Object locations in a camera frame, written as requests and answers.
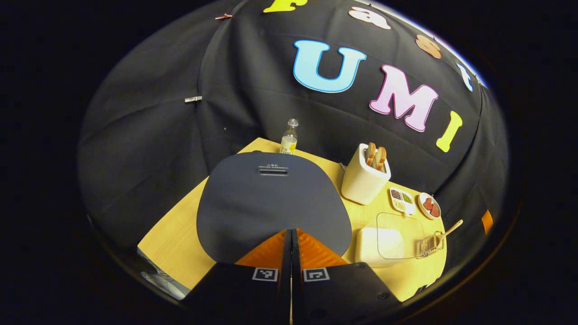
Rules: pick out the red meat piece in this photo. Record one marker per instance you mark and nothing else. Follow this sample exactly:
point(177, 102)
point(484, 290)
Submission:
point(427, 203)
point(435, 210)

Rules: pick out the white toaster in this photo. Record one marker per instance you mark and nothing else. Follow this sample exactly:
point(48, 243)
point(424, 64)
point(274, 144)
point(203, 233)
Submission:
point(361, 180)

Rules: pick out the white divided bean dish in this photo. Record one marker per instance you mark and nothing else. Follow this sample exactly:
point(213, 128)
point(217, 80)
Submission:
point(399, 205)

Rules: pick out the toasted bread slice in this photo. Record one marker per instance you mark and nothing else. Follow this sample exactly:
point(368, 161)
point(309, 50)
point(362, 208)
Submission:
point(381, 158)
point(370, 154)

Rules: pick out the clear plastic lid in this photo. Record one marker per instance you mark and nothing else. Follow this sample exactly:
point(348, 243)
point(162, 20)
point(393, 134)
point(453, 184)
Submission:
point(408, 225)

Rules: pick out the dark lidded rice cooker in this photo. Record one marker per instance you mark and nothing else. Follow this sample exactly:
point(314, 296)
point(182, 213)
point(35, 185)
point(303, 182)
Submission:
point(271, 203)

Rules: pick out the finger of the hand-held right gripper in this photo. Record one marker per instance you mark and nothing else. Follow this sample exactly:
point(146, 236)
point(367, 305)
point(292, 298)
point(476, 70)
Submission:
point(487, 221)

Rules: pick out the pink wooden clip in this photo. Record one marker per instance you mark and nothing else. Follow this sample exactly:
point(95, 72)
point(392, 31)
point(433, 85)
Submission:
point(223, 16)

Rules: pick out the black backdrop cloth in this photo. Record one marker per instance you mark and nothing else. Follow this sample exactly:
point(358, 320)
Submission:
point(144, 135)

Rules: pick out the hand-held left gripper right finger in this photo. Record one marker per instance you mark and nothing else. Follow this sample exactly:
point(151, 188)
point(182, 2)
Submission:
point(334, 293)

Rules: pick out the white rice container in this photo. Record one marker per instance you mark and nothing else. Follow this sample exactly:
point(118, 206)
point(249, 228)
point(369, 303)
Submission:
point(368, 248)

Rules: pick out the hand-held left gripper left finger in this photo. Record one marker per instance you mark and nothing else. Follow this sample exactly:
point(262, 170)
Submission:
point(253, 298)

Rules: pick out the small glass bottle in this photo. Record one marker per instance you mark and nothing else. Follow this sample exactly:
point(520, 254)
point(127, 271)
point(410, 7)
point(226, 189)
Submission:
point(289, 142)

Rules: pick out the round white plate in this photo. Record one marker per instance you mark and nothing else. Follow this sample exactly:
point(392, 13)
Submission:
point(421, 205)

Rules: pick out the wooden spoon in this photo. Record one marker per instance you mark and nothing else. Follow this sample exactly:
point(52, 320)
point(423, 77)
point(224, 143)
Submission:
point(451, 227)

